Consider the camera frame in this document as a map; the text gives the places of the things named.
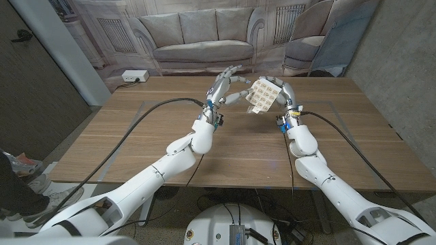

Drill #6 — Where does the grey white sneaker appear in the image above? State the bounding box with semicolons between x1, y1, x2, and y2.
27;173;52;195
20;186;84;229

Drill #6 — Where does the white table leg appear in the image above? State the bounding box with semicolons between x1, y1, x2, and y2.
138;193;156;227

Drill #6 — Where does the grey table leg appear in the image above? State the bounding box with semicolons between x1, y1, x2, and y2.
311;189;333;235

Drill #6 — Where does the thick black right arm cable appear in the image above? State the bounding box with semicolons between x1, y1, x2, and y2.
299;110;429;224

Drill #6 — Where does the black rounded object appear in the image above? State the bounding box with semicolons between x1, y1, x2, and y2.
308;69;337;78

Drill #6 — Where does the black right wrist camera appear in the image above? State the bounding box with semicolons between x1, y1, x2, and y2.
276;115;289;133

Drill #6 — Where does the printed sofa room backdrop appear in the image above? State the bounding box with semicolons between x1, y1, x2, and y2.
47;0;381;93

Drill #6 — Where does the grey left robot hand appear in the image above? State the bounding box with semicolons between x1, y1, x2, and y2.
199;64;255;129

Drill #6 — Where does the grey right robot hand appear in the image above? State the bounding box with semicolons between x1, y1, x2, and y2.
260;76;304;132

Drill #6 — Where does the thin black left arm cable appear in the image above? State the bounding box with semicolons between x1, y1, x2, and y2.
100;152;205;236

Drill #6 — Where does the dark wooden door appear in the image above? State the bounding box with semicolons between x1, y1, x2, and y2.
0;0;93;161

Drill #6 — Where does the postage stamp sheet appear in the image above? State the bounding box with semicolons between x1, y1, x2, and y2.
245;78;283;115

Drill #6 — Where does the black power adapter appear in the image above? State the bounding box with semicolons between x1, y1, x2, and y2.
289;227;307;243

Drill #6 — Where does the black power strip cord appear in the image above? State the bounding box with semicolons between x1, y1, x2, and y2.
115;78;140;91

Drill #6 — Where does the person's black trouser leg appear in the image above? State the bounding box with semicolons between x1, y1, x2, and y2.
0;149;50;217

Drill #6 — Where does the black door handle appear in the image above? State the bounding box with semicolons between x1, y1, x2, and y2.
10;29;34;44

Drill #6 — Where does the silver finned box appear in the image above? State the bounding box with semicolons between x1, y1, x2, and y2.
228;223;247;245

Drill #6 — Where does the black cable connector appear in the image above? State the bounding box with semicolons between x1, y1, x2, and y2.
245;227;270;245

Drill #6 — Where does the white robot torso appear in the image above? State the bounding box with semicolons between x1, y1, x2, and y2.
183;203;283;245

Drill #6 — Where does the white power strip box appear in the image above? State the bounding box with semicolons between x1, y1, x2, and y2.
121;69;150;83

